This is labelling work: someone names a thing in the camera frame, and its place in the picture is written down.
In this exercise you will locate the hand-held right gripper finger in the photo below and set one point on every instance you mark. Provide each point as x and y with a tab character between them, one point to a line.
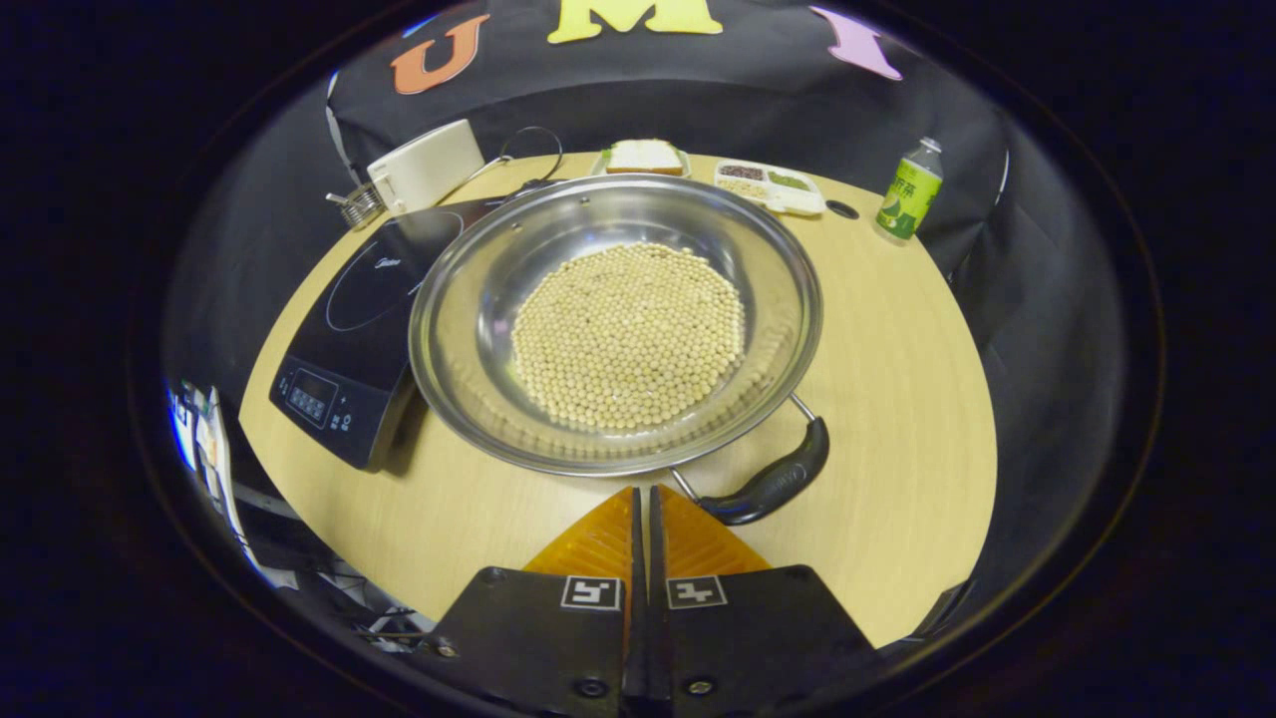
658	638
636	638

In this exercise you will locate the black induction cooktop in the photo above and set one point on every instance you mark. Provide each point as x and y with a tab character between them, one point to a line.
349	349

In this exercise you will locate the heap of soybeans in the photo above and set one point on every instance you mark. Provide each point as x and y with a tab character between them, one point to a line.
628	334

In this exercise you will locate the white divided dish with beans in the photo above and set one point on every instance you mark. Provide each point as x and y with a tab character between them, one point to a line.
768	189

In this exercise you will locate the white rectangular plate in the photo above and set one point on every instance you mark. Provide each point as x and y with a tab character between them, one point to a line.
598	168

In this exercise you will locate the white bread sandwich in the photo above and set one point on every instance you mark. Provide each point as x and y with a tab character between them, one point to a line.
643	157

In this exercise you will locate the green tea bottle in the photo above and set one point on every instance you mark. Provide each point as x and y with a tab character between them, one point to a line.
907	194

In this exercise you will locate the white toaster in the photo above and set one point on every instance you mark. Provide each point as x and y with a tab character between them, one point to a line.
424	165

